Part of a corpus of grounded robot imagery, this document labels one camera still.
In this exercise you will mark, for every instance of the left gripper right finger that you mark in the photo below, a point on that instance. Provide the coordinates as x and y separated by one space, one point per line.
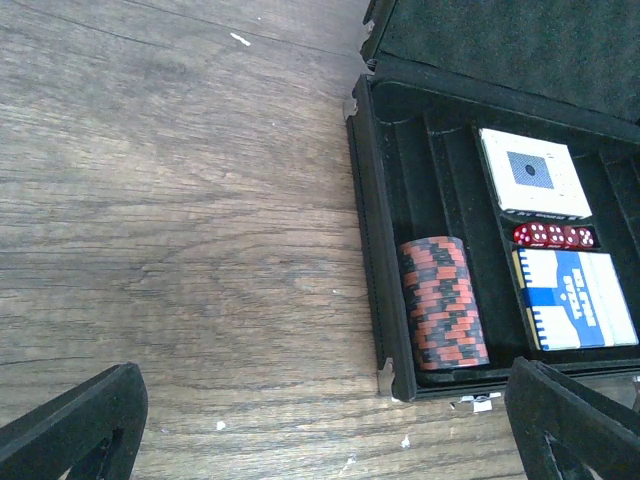
565 430

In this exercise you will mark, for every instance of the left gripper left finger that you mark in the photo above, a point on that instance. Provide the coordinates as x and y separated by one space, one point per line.
92 431

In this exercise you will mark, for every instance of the red black chip stack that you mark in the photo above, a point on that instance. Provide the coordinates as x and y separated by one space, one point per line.
442 312

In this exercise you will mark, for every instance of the black poker case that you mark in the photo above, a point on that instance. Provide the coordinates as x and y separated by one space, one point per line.
438 71

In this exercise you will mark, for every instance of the blue yellow card deck box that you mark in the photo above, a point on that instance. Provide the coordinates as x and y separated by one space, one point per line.
573 299

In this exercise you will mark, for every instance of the white card deck box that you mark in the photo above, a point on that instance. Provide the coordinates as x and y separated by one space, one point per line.
533 177

